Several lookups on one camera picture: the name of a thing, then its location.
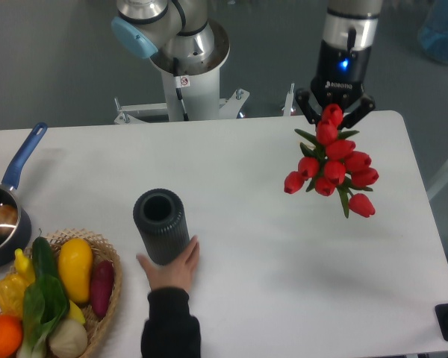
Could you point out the yellow bell pepper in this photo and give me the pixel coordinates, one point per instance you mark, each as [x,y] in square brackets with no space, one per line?
[12,293]

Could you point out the green bok choy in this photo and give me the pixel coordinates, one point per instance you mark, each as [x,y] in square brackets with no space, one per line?
[45,304]

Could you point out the black sleeved forearm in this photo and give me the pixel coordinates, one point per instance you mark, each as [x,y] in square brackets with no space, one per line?
[170,330]

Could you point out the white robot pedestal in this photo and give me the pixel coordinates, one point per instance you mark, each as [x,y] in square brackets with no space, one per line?
[190,73]

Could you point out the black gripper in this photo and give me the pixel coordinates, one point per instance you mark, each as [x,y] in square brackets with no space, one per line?
[339,80]

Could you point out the yellow mango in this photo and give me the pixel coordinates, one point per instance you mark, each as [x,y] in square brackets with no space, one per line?
[75,264]

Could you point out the blue handled saucepan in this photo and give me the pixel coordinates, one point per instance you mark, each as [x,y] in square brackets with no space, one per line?
[21,235]

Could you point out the orange fruit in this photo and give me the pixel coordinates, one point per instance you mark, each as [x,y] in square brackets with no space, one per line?
[11,335]

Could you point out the dark grey ribbed vase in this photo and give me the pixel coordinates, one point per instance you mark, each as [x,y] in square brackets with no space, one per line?
[160,219]

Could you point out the small yellow squash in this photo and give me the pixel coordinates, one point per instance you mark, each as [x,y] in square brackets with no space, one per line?
[24,266]

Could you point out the beige garlic bulb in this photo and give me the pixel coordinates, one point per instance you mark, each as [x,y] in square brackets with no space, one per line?
[69,340]

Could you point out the person's hand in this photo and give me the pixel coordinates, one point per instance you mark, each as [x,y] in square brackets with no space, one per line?
[178,274]

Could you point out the red tulip bouquet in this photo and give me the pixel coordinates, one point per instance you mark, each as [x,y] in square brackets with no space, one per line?
[331,164]

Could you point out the brown bun in saucepan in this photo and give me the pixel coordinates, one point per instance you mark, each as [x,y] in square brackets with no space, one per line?
[8,219]

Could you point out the green cucumber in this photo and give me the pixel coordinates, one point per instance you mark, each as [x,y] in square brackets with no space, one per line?
[43,258]

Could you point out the blue water bottle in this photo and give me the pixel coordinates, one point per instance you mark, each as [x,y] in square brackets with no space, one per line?
[433,34]

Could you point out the purple sweet potato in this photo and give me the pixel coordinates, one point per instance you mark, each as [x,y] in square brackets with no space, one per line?
[101,287]

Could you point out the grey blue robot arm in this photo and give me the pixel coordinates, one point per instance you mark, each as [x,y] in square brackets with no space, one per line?
[350,24]

